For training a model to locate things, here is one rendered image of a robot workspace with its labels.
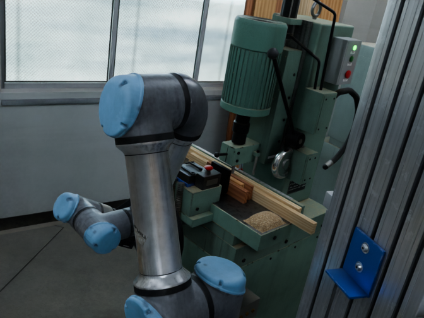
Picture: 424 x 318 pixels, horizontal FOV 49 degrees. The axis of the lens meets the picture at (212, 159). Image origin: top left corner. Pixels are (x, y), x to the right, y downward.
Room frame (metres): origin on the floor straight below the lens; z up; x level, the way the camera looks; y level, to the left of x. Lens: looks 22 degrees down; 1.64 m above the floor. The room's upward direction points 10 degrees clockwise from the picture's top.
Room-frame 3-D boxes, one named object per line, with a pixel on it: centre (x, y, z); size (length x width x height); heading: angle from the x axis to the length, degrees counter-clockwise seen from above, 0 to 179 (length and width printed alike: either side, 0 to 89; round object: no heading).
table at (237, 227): (1.51, -0.01, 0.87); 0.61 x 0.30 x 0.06; 47
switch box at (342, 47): (1.72, -0.40, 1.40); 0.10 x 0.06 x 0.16; 137
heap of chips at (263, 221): (1.35, -0.21, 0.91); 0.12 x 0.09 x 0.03; 137
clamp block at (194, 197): (1.44, 0.05, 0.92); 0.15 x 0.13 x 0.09; 47
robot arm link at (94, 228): (0.98, 0.23, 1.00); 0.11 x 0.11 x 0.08; 44
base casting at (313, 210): (1.68, -0.17, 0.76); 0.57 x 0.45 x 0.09; 137
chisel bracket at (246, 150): (1.60, -0.10, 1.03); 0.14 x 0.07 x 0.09; 137
